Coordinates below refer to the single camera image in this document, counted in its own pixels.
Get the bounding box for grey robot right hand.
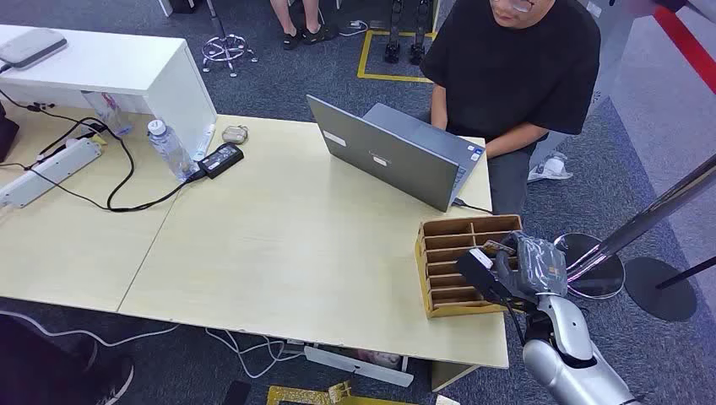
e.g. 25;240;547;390
494;231;569;306

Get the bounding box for person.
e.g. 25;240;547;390
419;0;603;217

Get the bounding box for seated person's legs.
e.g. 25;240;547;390
269;0;338;51

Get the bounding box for cardboard slotted organizer box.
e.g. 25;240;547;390
415;214;524;321

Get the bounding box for white shoe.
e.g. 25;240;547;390
526;151;575;185

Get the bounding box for chrome stanchion pole with base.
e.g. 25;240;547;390
553;154;716;300

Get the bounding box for black stanchion with base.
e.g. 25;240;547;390
623;254;716;323

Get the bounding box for grey laptop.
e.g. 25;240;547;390
306;94;486;213

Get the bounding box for yellow cardboard piece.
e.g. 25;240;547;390
266;381;421;405

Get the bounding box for black robot legs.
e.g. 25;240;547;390
383;0;435;66

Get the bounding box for red barrier belt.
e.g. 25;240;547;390
651;4;716;95

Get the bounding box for black phone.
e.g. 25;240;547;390
221;380;253;405

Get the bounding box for black power adapter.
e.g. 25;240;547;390
198;142;246;181

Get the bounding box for chrome stool base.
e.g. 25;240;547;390
200;0;260;78

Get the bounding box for clear plastic water bottle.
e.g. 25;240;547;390
147;118;198;183

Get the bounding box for clear plastic bag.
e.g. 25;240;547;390
81;90;134;138

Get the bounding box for white desk shelf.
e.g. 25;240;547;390
0;24;219;161

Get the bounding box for black shoe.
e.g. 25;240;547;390
0;316;136;405

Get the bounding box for black object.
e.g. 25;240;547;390
0;102;20;164

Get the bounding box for grey flat device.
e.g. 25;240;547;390
0;28;68;72

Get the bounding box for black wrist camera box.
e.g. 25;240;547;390
455;248;511;303

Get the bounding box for black laptop cable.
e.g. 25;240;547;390
452;197;494;216

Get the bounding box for yellow floor tape frame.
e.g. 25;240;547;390
356;29;438;85

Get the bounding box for white tangled cable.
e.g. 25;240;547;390
204;327;306;380

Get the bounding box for black power cable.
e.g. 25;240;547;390
0;89;207;214

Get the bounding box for white floor cable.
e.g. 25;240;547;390
0;310;180;348

